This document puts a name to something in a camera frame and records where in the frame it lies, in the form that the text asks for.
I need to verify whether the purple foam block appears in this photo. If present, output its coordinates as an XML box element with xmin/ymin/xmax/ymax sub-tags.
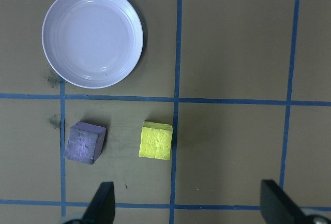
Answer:
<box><xmin>63</xmin><ymin>121</ymin><xmax>107</xmax><ymax>166</ymax></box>

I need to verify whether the yellow foam block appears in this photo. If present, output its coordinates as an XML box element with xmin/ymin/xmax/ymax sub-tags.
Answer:
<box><xmin>138</xmin><ymin>121</ymin><xmax>173</xmax><ymax>161</ymax></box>

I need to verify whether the purple round plate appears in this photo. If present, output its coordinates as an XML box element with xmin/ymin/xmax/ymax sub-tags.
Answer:
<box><xmin>41</xmin><ymin>0</ymin><xmax>144</xmax><ymax>89</ymax></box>

